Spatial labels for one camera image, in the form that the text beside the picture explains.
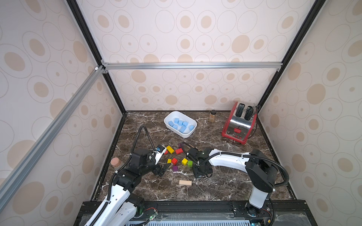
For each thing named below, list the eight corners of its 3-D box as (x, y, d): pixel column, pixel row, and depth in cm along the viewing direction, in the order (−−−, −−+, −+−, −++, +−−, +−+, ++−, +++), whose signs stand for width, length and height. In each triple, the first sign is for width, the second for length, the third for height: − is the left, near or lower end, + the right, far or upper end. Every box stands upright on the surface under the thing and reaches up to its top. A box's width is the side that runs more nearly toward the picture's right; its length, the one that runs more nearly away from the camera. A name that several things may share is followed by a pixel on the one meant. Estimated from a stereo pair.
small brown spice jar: (209, 122, 115) (211, 114, 107) (208, 118, 118) (210, 109, 110) (214, 122, 115) (216, 114, 107) (213, 118, 118) (216, 109, 110)
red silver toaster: (220, 136, 106) (226, 119, 91) (229, 118, 118) (235, 101, 103) (242, 146, 101) (252, 129, 86) (249, 126, 113) (259, 108, 98)
